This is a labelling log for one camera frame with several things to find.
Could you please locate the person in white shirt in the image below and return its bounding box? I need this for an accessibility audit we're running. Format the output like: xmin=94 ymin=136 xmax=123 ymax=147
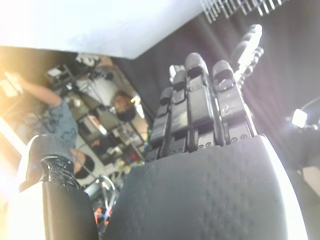
xmin=74 ymin=57 xmax=138 ymax=122

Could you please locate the person in blue shirt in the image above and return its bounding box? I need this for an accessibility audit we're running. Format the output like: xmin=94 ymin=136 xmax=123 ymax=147
xmin=4 ymin=72 xmax=96 ymax=180

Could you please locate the coloured wire bundle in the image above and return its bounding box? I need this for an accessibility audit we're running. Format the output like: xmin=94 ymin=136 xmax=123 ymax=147
xmin=93 ymin=174 xmax=118 ymax=233

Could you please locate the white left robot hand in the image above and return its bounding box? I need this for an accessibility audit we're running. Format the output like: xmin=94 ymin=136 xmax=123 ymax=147
xmin=18 ymin=52 xmax=310 ymax=240

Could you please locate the cluttered metal shelf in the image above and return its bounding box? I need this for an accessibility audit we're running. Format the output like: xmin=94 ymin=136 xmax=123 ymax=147
xmin=46 ymin=53 xmax=151 ymax=163

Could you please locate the metal wire dish rack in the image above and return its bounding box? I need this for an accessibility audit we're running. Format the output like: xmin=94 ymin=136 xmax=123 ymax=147
xmin=199 ymin=0 xmax=291 ymax=25

